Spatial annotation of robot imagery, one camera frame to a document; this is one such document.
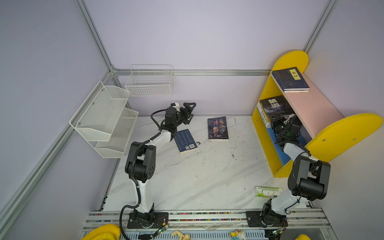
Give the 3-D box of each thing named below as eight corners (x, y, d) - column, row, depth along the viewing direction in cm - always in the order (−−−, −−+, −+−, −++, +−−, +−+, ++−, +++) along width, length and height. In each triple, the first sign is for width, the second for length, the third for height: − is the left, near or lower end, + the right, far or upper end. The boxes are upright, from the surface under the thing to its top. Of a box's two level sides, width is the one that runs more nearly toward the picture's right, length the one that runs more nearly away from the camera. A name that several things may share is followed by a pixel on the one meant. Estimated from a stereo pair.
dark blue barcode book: (180, 154, 101) (180, 152, 99) (172, 134, 111) (172, 132, 110) (197, 148, 104) (197, 146, 102) (188, 129, 115) (188, 127, 113)
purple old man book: (208, 140, 108) (208, 137, 105) (207, 118, 121) (207, 116, 119) (228, 140, 108) (229, 137, 105) (225, 118, 121) (225, 116, 119)
